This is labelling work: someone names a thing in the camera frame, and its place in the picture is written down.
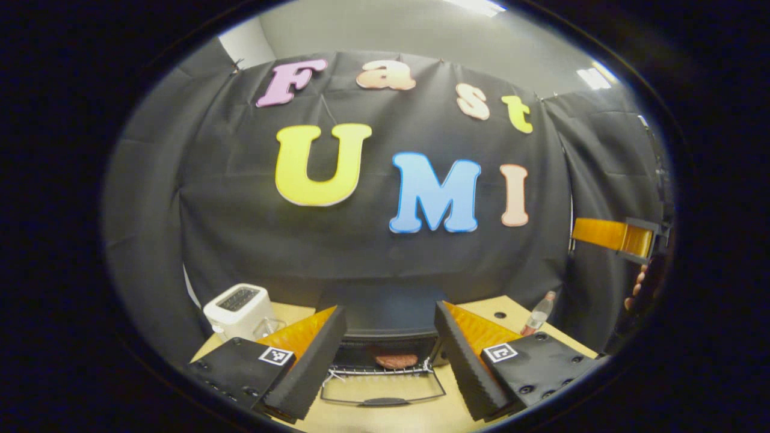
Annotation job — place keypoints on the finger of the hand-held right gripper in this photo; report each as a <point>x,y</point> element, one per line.
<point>601,233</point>

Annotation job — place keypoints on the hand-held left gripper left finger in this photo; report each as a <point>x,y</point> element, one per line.
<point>313,367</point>

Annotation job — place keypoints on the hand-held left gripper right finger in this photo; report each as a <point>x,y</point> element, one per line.
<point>466,373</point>

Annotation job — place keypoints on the black electric oven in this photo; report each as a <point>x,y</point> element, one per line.
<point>385,319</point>

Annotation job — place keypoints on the white toaster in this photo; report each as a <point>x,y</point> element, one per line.
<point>237,313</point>

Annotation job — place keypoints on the clear plastic bottle red cap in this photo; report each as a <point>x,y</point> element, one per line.
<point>538,314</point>

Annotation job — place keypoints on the black backdrop cloth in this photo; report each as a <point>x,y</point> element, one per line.
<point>240,228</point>

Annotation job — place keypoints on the small ceiling light panel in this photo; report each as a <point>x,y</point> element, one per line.
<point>595,77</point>

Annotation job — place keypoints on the large ceiling light panel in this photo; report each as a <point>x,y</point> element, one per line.
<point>478,6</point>

